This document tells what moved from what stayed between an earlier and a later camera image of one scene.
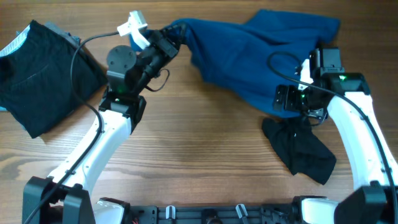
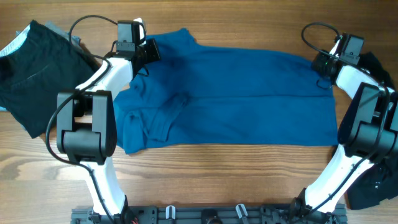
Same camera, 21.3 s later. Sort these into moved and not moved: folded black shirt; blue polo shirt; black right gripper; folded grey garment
Moved: blue polo shirt; black right gripper
Not moved: folded grey garment; folded black shirt
